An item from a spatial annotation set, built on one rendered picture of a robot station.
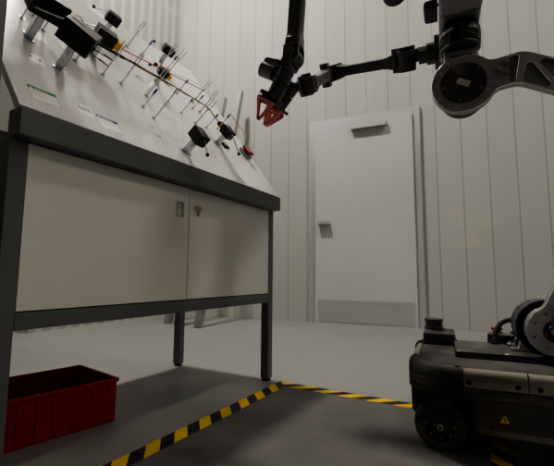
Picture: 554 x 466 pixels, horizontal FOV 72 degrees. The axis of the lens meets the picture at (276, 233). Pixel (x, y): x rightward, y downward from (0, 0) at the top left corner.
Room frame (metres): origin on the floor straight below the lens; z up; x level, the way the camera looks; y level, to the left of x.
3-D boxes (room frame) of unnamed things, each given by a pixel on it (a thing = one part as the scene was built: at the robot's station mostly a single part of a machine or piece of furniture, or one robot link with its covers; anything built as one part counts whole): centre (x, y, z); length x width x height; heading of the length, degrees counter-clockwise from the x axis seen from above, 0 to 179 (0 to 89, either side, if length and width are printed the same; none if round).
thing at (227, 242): (1.59, 0.18, 0.60); 0.55 x 0.03 x 0.39; 150
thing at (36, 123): (1.35, 0.30, 0.83); 1.18 x 0.06 x 0.06; 150
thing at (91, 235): (1.12, 0.46, 0.60); 0.55 x 0.02 x 0.39; 150
